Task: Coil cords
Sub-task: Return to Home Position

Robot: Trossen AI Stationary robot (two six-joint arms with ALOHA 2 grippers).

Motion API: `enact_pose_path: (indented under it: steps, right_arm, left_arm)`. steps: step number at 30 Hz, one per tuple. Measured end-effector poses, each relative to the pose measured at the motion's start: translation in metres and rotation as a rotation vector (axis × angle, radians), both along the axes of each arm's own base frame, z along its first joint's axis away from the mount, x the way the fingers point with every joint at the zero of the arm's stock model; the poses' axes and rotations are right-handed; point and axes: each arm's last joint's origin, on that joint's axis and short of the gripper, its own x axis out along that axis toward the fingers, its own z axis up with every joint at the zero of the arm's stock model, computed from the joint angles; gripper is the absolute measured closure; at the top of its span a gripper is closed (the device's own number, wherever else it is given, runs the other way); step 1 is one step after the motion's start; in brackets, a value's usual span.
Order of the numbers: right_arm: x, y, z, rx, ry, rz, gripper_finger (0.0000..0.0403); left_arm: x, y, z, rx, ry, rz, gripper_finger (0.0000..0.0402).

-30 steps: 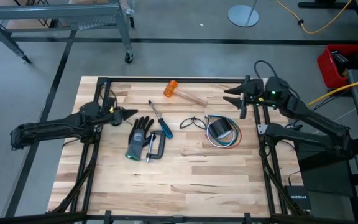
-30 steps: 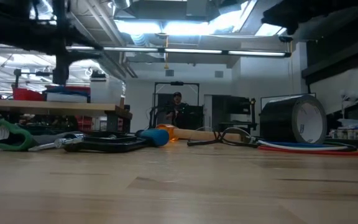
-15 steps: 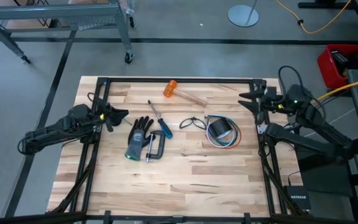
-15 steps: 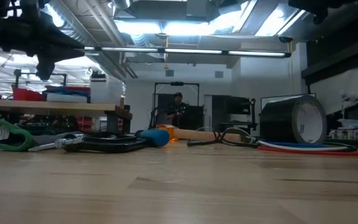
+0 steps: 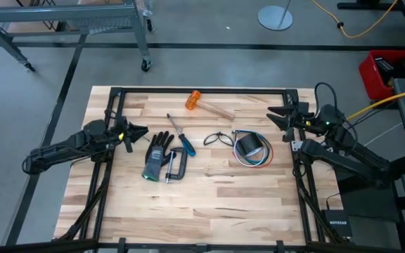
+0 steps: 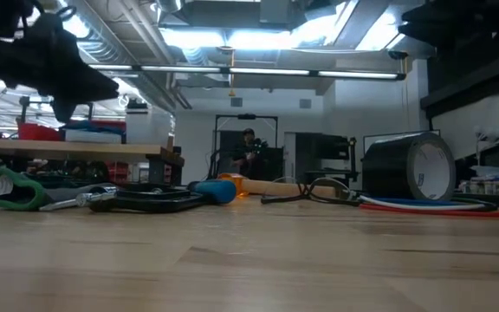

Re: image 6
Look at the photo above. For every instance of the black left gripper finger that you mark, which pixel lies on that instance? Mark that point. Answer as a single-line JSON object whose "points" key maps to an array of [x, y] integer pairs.
{"points": [[98, 86]]}

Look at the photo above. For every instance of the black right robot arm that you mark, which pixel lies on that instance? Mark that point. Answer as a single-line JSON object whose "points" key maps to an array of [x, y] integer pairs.
{"points": [[457, 21]]}

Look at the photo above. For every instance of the white storage box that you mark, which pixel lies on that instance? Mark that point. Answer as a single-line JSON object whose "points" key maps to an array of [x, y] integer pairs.
{"points": [[150, 128]]}

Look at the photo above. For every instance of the small red bin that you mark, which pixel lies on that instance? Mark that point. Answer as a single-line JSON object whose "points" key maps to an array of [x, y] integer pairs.
{"points": [[37, 131]]}

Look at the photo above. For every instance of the wooden workbench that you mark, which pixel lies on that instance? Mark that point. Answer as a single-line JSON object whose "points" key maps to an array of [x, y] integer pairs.
{"points": [[59, 149]]}

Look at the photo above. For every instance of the black and grey work glove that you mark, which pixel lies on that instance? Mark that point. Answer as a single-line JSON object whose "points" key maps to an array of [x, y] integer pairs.
{"points": [[41, 193]]}

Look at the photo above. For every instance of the black C-clamp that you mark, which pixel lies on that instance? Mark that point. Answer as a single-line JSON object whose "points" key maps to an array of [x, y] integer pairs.
{"points": [[154, 201]]}

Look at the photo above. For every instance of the black and blue screwdriver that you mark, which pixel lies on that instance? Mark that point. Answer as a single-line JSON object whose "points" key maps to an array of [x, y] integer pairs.
{"points": [[215, 190]]}

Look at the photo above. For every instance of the long ceiling light bar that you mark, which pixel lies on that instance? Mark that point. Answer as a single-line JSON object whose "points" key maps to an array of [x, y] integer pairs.
{"points": [[254, 70]]}

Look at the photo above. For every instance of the person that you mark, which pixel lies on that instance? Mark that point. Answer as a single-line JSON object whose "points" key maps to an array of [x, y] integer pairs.
{"points": [[247, 154]]}

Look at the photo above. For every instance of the black cabinet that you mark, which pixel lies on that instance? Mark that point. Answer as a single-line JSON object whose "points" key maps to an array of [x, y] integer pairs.
{"points": [[319, 151]]}

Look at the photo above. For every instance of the clear safety glasses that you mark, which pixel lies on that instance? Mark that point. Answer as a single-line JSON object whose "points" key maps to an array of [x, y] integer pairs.
{"points": [[319, 190]]}

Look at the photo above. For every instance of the black rig frame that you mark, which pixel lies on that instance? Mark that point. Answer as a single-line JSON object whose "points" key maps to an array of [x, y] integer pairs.
{"points": [[245, 116]]}

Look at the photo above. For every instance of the black duct tape roll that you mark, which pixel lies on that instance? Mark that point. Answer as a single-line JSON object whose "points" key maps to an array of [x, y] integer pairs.
{"points": [[388, 169]]}

